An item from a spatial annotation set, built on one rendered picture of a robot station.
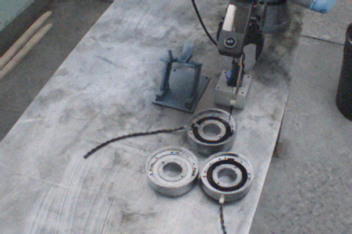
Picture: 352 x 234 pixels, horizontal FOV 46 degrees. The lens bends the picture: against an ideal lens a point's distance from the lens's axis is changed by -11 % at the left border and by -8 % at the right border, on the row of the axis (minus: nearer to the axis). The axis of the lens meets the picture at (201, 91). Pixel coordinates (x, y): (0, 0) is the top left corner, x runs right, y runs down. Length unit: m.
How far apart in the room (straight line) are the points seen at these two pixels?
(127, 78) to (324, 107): 1.32
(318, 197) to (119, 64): 1.07
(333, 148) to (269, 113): 1.07
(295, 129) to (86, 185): 1.37
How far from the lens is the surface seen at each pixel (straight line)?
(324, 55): 2.58
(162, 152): 0.93
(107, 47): 1.25
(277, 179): 1.92
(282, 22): 1.30
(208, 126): 0.98
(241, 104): 1.04
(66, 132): 1.04
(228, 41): 0.81
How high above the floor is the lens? 1.55
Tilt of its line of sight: 43 degrees down
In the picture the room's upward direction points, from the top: straight up
